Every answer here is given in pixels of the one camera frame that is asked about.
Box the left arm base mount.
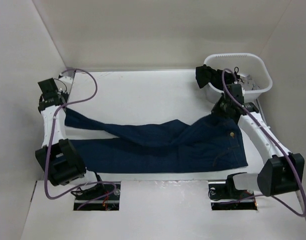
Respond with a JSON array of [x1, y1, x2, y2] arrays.
[[71, 182, 121, 211]]

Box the black garment in basket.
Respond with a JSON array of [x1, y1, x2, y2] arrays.
[[195, 64, 241, 91]]

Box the white plastic laundry basket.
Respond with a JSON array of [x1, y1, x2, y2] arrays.
[[204, 53, 273, 102]]

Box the grey white garment in basket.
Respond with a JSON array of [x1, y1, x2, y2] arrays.
[[238, 74, 260, 91]]

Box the dark blue denim trousers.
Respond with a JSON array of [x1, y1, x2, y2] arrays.
[[65, 109, 248, 174]]

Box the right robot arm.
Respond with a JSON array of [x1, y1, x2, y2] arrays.
[[212, 84, 305, 198]]

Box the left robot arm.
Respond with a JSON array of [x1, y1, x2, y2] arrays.
[[35, 78, 105, 200]]

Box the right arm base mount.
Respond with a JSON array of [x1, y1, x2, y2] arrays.
[[208, 174, 257, 211]]

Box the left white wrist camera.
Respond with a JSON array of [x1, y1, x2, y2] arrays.
[[58, 72, 74, 89]]

